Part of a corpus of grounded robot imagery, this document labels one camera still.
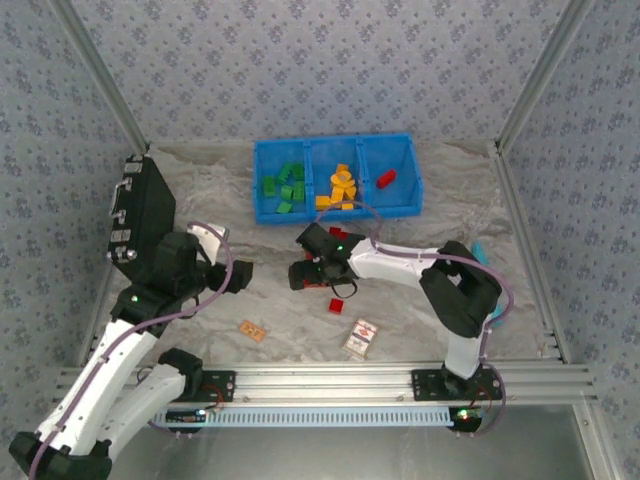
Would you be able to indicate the small square red lego brick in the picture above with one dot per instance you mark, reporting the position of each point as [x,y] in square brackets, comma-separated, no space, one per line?
[336,306]

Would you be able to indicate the aluminium side rail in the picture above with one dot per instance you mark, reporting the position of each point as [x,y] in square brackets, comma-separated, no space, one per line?
[89,345]
[515,200]

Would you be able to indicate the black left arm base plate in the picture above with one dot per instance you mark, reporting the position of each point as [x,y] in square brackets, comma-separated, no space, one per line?
[225,387]

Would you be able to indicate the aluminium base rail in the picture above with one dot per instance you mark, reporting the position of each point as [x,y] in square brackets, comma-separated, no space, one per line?
[325,382]

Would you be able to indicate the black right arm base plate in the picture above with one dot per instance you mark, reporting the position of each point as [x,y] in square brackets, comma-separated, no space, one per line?
[425,385]

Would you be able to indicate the orange flat card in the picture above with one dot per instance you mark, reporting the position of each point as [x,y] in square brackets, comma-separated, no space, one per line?
[251,330]

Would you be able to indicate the aluminium frame post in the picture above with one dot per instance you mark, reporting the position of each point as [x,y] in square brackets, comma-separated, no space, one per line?
[104,75]
[539,75]

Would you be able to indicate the circuit board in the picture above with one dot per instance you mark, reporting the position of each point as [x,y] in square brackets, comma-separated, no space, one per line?
[470,417]
[185,416]

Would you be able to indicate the large red lego block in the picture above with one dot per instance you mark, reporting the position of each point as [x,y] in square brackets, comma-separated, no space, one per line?
[341,232]

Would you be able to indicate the right circuit board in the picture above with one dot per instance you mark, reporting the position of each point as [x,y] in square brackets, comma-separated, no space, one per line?
[470,417]

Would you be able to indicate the left circuit board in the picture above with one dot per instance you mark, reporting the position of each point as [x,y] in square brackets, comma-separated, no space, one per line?
[185,416]

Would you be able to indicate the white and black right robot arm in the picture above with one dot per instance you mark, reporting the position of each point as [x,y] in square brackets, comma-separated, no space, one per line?
[395,260]

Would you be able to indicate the small green lego brick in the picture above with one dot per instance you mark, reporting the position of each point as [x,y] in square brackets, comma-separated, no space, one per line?
[298,171]
[269,186]
[286,172]
[285,207]

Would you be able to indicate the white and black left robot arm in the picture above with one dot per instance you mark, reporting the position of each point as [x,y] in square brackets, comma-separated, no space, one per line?
[105,365]

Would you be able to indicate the teal plastic object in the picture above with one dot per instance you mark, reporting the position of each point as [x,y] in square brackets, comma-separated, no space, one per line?
[481,252]

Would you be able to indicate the long red lego brick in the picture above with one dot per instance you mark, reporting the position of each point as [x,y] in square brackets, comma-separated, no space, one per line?
[320,287]

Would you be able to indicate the playing card box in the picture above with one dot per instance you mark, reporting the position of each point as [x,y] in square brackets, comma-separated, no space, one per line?
[360,338]

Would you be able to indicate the blue three-compartment plastic bin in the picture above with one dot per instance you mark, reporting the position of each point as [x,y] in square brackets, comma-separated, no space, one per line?
[400,200]

